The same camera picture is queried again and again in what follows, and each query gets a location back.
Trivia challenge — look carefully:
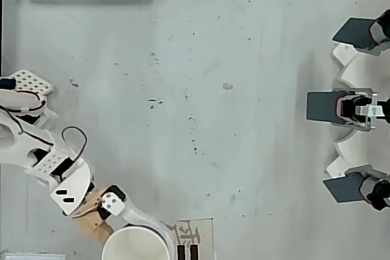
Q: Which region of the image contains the tan gripper body black servo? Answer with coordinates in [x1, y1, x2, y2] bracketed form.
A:
[71, 183, 127, 228]

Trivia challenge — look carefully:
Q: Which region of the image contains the red black servo cable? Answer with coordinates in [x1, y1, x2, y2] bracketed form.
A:
[0, 91, 47, 115]
[60, 125, 90, 165]

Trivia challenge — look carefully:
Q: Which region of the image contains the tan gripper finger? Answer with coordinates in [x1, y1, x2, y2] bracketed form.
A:
[79, 220, 116, 246]

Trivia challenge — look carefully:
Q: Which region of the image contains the printed paper mat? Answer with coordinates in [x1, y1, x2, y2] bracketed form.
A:
[166, 217, 216, 260]

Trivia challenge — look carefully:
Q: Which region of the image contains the grey servo paddle module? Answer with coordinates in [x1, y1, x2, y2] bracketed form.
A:
[306, 88, 390, 132]
[331, 9, 390, 57]
[322, 164, 390, 212]

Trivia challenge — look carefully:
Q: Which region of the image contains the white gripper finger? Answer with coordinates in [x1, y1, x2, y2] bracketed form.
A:
[101, 192, 178, 260]

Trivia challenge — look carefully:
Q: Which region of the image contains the white paper cup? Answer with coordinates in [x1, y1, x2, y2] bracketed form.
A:
[101, 225, 170, 260]

